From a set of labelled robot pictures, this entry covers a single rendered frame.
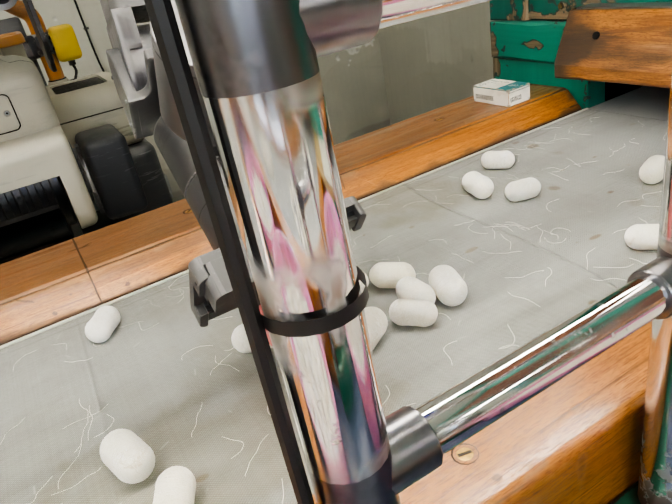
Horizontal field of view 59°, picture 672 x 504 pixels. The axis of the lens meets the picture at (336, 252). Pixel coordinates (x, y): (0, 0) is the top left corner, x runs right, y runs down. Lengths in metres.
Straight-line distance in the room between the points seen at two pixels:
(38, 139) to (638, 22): 0.76
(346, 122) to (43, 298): 2.31
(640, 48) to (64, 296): 0.58
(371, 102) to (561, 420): 2.56
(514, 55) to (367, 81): 1.95
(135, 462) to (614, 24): 0.59
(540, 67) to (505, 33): 0.07
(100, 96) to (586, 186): 0.92
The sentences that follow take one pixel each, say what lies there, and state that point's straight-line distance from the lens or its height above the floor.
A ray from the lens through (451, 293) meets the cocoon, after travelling 0.40.
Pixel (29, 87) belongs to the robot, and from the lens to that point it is 0.96.
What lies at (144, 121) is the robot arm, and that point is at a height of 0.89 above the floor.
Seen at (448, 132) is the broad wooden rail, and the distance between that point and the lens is 0.68.
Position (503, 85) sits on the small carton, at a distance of 0.76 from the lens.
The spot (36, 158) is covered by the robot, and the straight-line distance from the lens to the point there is 0.94.
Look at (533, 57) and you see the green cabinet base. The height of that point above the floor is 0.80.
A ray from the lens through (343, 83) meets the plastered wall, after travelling 2.72.
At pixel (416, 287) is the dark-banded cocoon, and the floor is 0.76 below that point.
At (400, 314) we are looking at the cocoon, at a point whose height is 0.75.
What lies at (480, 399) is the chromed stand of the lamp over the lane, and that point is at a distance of 0.18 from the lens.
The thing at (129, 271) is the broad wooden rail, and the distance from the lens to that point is 0.54.
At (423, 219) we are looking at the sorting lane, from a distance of 0.53.
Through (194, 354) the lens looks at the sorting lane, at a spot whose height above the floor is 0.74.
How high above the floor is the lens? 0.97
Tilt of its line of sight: 27 degrees down
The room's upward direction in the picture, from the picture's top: 11 degrees counter-clockwise
